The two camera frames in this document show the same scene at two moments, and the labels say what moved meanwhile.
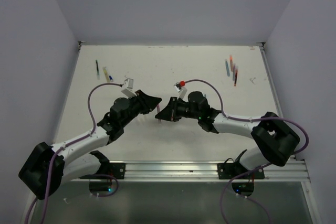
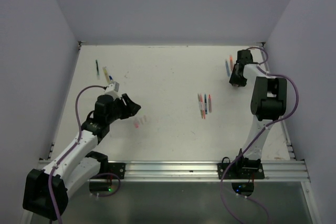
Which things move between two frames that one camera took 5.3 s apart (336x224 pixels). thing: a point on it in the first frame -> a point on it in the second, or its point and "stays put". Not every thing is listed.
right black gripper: x=170 y=112 -> x=241 y=82
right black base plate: x=231 y=170 stays put
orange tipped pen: x=231 y=63 stays put
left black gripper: x=147 y=103 -> x=127 y=110
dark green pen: x=97 y=70 stays put
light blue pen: x=227 y=67 stays put
